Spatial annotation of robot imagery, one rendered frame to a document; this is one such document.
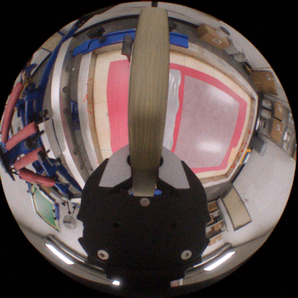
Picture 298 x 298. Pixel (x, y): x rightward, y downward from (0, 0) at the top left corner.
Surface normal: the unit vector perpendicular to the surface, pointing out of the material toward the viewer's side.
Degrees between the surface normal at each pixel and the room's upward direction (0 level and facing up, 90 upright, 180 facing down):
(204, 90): 0
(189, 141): 0
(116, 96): 0
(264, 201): 90
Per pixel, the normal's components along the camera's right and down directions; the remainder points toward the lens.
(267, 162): -1.00, -0.04
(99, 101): 0.01, 0.50
